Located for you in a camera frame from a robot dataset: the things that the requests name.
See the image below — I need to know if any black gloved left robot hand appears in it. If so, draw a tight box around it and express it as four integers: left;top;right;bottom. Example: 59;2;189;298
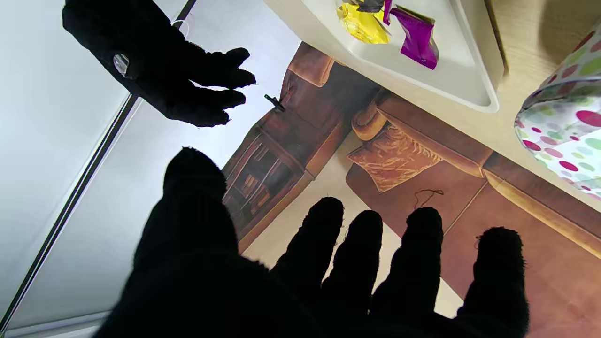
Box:
94;147;530;338

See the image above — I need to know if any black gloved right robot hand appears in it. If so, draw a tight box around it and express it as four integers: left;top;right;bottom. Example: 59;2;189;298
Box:
62;0;256;127

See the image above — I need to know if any yellow snack packet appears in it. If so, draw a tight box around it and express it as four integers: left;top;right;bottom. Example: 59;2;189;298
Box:
337;2;390;45

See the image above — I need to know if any purple snack packet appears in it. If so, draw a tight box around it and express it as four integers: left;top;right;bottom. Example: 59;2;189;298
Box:
390;6;440;70

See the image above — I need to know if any beige rectangular tray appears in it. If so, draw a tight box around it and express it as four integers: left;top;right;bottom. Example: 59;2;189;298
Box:
265;0;506;114

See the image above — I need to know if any round polka dot box lid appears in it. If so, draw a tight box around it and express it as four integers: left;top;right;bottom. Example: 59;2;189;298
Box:
514;42;601;200

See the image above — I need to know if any round polka dot cookie box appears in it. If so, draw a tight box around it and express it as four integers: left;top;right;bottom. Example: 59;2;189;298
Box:
547;19;601;76

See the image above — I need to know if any black backdrop clip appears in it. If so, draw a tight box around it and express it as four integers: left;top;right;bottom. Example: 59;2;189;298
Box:
264;94;286;113

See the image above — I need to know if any dark wooden cabinet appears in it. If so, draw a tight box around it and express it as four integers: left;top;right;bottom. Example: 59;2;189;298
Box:
222;42;383;253

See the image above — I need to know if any brown armchair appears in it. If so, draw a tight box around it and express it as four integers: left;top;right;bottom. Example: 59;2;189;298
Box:
286;42;337;88

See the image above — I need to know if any patterned orange sofa cushion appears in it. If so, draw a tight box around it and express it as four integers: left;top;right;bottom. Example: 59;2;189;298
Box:
347;125;444;193

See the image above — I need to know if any black frame bar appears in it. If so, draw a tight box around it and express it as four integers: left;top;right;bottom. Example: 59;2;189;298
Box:
0;0;198;332

